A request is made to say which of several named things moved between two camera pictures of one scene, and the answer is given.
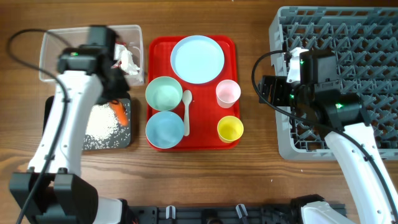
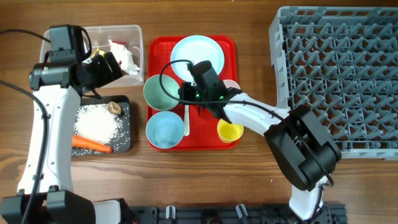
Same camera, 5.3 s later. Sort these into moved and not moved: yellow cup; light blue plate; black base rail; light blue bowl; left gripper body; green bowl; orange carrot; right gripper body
Moved: left gripper body; orange carrot; right gripper body
Not moved: light blue bowl; green bowl; light blue plate; black base rail; yellow cup
